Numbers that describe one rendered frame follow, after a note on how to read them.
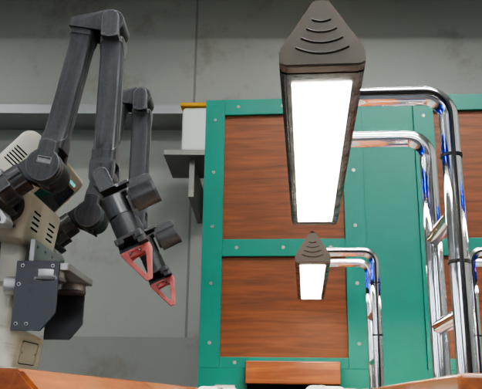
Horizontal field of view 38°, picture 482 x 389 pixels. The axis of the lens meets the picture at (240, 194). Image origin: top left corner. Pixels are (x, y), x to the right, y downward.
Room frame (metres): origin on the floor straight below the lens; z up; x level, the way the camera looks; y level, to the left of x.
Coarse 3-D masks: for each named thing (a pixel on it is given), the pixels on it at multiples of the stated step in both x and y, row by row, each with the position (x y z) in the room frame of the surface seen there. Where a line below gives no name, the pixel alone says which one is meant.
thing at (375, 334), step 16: (336, 256) 1.77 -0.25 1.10; (352, 256) 1.77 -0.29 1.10; (368, 256) 1.76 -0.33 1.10; (368, 272) 1.90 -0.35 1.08; (368, 288) 1.91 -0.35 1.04; (368, 304) 1.91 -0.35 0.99; (368, 320) 1.91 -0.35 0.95; (368, 336) 1.91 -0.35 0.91; (368, 352) 1.91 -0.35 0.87; (384, 384) 1.76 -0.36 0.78
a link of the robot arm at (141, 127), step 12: (144, 96) 1.89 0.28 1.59; (144, 108) 1.89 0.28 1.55; (132, 120) 1.92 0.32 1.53; (144, 120) 1.91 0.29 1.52; (132, 132) 1.92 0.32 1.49; (144, 132) 1.92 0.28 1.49; (132, 144) 1.92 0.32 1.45; (144, 144) 1.92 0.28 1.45; (132, 156) 1.92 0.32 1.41; (144, 156) 1.92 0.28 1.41; (132, 168) 1.92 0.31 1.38; (144, 168) 1.92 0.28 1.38; (144, 216) 1.91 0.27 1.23; (144, 228) 1.94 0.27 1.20
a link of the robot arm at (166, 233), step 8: (136, 216) 1.90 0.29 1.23; (160, 224) 1.92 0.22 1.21; (168, 224) 1.92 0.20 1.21; (160, 232) 1.92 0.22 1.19; (168, 232) 1.91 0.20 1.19; (176, 232) 1.91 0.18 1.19; (160, 240) 1.91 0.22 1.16; (168, 240) 1.91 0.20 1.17; (176, 240) 1.92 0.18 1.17; (168, 248) 1.94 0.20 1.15
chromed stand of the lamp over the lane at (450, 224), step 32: (384, 96) 0.80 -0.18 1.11; (416, 96) 0.79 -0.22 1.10; (448, 96) 0.79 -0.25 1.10; (448, 128) 0.79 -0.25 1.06; (448, 160) 0.79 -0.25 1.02; (448, 192) 0.79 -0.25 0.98; (448, 224) 0.79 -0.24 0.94; (448, 256) 0.80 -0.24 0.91; (448, 320) 0.84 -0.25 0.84; (448, 352) 0.94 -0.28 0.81
